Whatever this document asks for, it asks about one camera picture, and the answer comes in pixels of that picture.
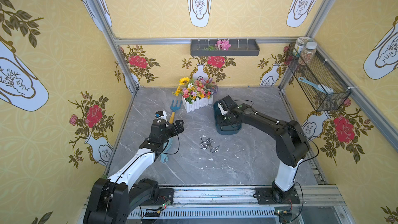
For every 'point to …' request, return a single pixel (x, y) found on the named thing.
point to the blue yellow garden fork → (173, 109)
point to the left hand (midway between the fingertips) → (171, 123)
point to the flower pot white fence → (196, 94)
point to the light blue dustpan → (164, 157)
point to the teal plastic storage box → (226, 129)
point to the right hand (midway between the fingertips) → (223, 118)
